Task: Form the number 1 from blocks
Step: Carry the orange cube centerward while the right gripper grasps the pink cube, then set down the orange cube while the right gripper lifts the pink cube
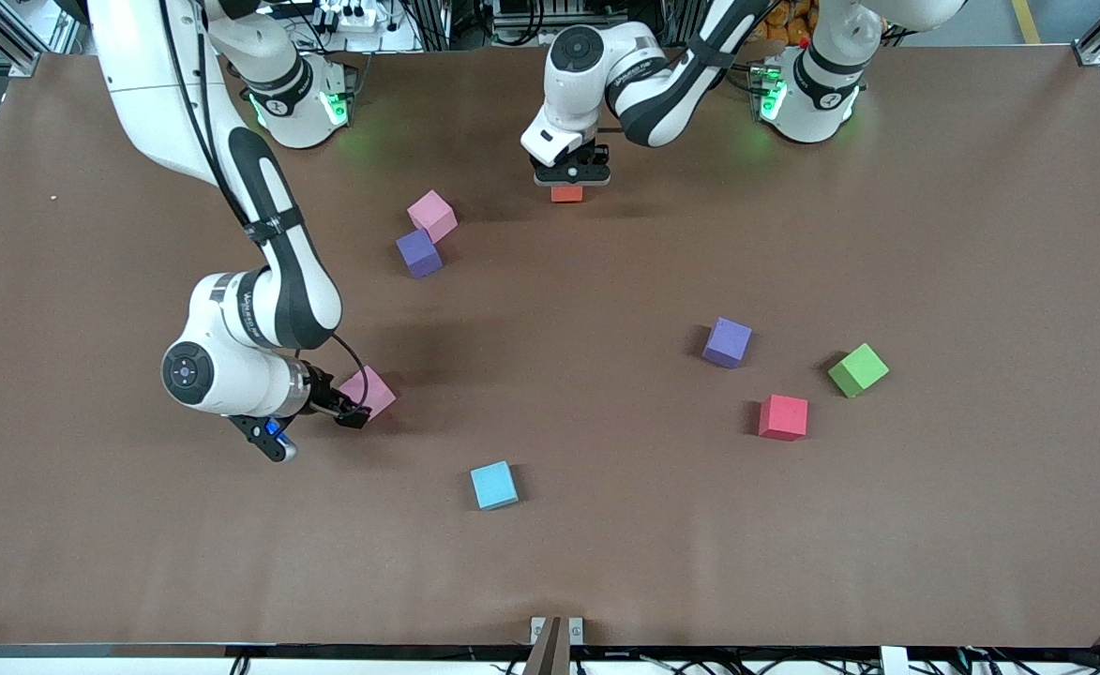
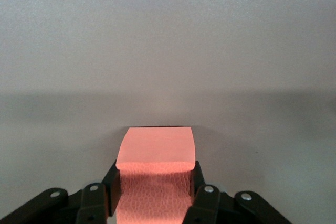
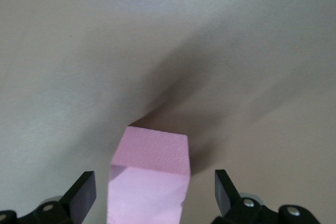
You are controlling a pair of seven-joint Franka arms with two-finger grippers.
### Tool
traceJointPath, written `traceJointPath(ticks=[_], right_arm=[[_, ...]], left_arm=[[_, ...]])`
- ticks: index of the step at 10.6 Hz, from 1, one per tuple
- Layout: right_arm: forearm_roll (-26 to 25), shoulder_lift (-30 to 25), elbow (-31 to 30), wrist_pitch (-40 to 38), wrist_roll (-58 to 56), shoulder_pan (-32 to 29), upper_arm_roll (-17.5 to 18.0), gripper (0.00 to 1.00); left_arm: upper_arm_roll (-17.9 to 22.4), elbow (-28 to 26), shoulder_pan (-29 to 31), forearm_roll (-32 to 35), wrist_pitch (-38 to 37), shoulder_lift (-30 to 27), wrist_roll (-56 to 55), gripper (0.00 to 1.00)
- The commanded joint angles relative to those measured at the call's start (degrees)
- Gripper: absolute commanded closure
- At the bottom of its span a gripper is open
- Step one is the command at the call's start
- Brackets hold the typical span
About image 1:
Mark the pink foam block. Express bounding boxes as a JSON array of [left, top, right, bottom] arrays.
[[339, 366, 399, 421], [407, 189, 459, 245]]

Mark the purple foam block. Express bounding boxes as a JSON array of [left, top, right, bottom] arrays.
[[701, 317, 753, 368], [396, 229, 444, 279]]

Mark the red foam block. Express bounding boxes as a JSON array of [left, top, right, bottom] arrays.
[[758, 395, 809, 442]]

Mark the blue foam block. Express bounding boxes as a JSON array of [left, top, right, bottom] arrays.
[[470, 460, 520, 512]]

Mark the bag of oranges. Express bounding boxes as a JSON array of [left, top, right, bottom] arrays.
[[756, 0, 818, 46]]

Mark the green foam block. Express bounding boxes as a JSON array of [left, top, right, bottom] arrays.
[[828, 343, 890, 399]]

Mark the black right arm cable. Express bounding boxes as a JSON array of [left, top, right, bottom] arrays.
[[158, 0, 370, 412]]

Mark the grey metal bracket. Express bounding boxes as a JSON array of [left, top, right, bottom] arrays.
[[523, 615, 584, 675]]

